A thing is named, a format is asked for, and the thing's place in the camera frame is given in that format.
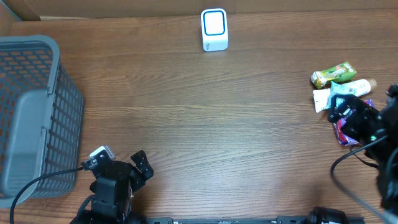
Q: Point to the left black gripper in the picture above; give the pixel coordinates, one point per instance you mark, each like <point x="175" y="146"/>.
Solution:
<point x="123" y="168"/>

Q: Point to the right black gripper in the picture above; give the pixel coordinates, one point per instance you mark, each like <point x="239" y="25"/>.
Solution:
<point x="351" y="116"/>

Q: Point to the teal wet wipes pack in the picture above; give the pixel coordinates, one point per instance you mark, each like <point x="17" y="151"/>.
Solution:
<point x="344" y="89"/>

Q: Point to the white tube gold cap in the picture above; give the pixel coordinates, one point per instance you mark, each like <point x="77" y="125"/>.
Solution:
<point x="320" y="97"/>

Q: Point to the green yellow snack pouch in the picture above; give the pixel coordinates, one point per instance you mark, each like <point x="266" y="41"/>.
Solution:
<point x="340" y="73"/>

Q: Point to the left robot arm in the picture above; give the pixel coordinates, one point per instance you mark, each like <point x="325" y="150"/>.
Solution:
<point x="107" y="209"/>

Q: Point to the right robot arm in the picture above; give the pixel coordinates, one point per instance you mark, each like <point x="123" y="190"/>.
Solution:
<point x="384" y="152"/>

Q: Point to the white barcode scanner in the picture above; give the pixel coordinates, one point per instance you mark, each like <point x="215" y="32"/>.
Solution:
<point x="214" y="30"/>

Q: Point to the grey plastic mesh basket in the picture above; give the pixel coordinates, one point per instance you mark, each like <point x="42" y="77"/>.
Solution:
<point x="41" y="113"/>

